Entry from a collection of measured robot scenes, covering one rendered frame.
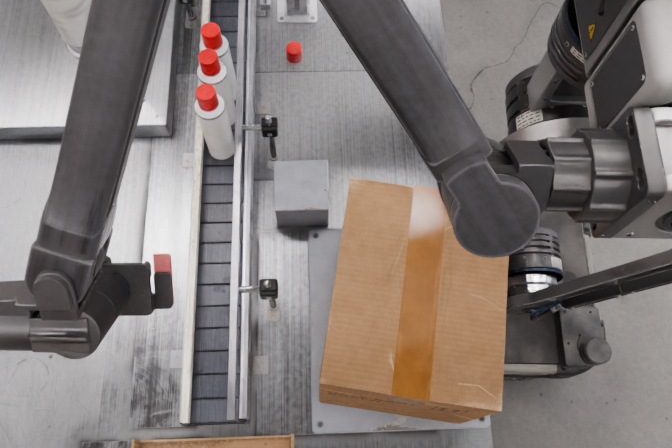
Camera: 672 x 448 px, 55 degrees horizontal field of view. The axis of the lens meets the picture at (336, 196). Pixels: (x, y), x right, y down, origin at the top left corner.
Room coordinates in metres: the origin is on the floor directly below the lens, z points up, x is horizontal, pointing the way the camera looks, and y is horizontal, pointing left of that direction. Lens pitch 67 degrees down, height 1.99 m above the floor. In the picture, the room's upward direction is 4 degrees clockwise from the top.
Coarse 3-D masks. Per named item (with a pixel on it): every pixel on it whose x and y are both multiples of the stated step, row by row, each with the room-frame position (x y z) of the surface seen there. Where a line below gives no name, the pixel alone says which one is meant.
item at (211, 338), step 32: (224, 0) 0.90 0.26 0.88; (224, 32) 0.81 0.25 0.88; (224, 160) 0.52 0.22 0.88; (224, 192) 0.46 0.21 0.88; (224, 224) 0.39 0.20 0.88; (224, 256) 0.33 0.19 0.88; (224, 288) 0.27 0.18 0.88; (224, 320) 0.22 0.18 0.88; (224, 352) 0.17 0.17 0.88; (192, 384) 0.11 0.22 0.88; (224, 384) 0.11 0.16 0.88; (192, 416) 0.06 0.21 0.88; (224, 416) 0.06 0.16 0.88
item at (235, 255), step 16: (240, 0) 0.83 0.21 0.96; (240, 16) 0.79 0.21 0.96; (240, 32) 0.76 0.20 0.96; (240, 48) 0.72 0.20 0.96; (240, 64) 0.68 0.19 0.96; (240, 80) 0.65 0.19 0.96; (240, 96) 0.61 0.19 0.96; (240, 112) 0.58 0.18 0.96; (240, 128) 0.55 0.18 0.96; (240, 144) 0.52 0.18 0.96; (240, 160) 0.49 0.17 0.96; (240, 176) 0.45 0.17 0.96; (240, 192) 0.43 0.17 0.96; (240, 208) 0.40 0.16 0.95
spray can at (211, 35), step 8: (208, 24) 0.68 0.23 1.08; (216, 24) 0.68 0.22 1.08; (208, 32) 0.66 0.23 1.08; (216, 32) 0.66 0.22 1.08; (208, 40) 0.65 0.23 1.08; (216, 40) 0.66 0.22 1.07; (224, 40) 0.68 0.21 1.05; (200, 48) 0.66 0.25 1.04; (208, 48) 0.65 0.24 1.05; (216, 48) 0.65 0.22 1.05; (224, 48) 0.66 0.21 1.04; (224, 56) 0.65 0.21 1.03; (232, 64) 0.67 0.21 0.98; (232, 72) 0.66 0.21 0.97; (232, 80) 0.66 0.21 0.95; (232, 88) 0.65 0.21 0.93
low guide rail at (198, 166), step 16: (208, 0) 0.86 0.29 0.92; (208, 16) 0.83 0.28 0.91; (192, 208) 0.41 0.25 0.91; (192, 224) 0.38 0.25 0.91; (192, 240) 0.35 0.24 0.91; (192, 256) 0.32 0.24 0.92; (192, 272) 0.29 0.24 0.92; (192, 288) 0.26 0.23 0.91; (192, 304) 0.24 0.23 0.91; (192, 320) 0.21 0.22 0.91; (192, 336) 0.18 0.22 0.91; (192, 352) 0.16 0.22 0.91; (192, 368) 0.13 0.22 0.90
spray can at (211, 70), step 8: (200, 56) 0.61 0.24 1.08; (208, 56) 0.61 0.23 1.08; (216, 56) 0.61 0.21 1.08; (200, 64) 0.60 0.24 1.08; (208, 64) 0.60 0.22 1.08; (216, 64) 0.61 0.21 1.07; (224, 64) 0.63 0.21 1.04; (200, 72) 0.61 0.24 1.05; (208, 72) 0.60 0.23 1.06; (216, 72) 0.60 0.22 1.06; (224, 72) 0.61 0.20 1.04; (200, 80) 0.59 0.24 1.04; (208, 80) 0.59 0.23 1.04; (216, 80) 0.59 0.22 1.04; (224, 80) 0.60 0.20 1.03; (216, 88) 0.59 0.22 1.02; (224, 88) 0.60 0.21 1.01; (224, 96) 0.60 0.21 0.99; (232, 96) 0.62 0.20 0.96; (232, 104) 0.61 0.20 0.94; (232, 112) 0.60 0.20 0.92; (232, 120) 0.60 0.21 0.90
